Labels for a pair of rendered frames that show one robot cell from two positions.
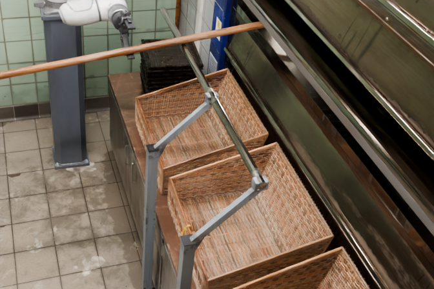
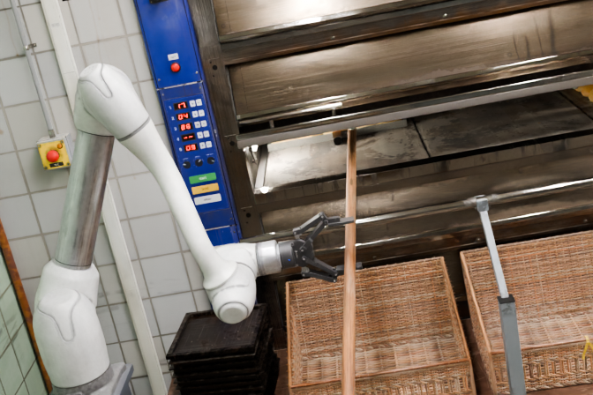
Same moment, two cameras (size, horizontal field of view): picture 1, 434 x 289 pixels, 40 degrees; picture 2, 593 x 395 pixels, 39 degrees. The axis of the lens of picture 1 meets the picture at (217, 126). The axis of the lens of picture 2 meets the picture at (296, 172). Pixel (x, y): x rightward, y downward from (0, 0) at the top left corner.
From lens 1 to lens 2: 2.62 m
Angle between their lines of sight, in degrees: 57
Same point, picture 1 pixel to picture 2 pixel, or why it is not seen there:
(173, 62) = (243, 330)
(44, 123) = not seen: outside the picture
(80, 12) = (250, 283)
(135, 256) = not seen: outside the picture
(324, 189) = (576, 204)
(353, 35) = (526, 40)
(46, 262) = not seen: outside the picture
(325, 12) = (468, 55)
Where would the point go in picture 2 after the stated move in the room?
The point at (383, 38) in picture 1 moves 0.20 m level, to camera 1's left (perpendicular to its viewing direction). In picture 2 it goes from (561, 14) to (552, 28)
